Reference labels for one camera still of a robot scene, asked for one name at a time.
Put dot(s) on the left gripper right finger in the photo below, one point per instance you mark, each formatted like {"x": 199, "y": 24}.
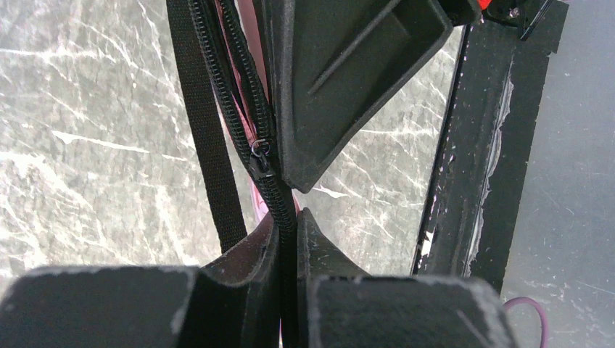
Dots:
{"x": 340, "y": 305}

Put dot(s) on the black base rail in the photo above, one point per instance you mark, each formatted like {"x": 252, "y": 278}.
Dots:
{"x": 482, "y": 157}

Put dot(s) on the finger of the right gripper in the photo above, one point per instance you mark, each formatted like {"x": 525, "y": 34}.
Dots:
{"x": 332, "y": 65}

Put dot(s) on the pink racket bag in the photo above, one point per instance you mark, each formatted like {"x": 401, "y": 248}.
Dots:
{"x": 232, "y": 127}

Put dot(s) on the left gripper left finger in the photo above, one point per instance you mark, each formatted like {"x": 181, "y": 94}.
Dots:
{"x": 144, "y": 307}

